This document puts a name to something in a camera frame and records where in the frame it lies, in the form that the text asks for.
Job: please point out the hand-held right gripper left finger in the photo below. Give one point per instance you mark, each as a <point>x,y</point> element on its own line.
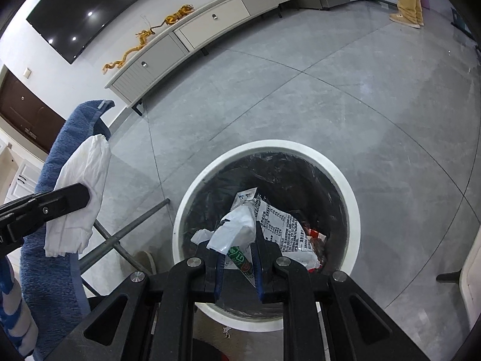
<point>218,275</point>

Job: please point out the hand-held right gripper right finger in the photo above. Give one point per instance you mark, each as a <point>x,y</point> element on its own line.
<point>257,270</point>

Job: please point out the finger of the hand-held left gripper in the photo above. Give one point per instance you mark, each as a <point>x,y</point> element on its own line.
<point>64,199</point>

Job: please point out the white green plastic bag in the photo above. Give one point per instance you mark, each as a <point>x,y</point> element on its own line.
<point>236,225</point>

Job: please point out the white round trash bin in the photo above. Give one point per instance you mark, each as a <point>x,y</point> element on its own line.
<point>350,214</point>

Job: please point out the person's left hand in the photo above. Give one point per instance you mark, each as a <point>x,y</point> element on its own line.
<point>15,308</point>

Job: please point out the white panelled cupboard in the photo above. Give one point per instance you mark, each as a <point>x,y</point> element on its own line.
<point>22,180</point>

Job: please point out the white black-print wrapper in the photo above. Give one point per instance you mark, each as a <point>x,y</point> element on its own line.
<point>285,233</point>

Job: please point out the blue fluffy blanket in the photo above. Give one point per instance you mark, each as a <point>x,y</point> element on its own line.
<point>49,282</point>

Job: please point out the red white wrapper scrap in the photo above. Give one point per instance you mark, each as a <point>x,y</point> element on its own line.
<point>315,235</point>

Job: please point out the dark brown door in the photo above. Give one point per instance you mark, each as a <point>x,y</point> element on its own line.
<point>30,109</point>

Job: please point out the black bin liner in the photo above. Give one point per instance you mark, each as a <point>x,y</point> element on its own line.
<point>293,180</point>

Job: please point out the white grey television cabinet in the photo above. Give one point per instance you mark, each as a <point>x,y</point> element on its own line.
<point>161,56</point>

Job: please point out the golden dragon ornament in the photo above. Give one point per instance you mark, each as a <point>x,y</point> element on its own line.
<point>143,35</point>

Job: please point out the white chair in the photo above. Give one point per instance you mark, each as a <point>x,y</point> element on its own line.
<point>471,270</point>

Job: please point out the golden tiger ornament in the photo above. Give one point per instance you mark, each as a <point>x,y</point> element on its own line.
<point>176,17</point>

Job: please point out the grey metal table frame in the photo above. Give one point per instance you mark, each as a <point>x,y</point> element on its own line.
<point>124,229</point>

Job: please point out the white light switch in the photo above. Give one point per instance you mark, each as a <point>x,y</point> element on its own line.
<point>26,73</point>

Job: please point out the black wall television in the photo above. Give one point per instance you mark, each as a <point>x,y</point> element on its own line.
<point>94,7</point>

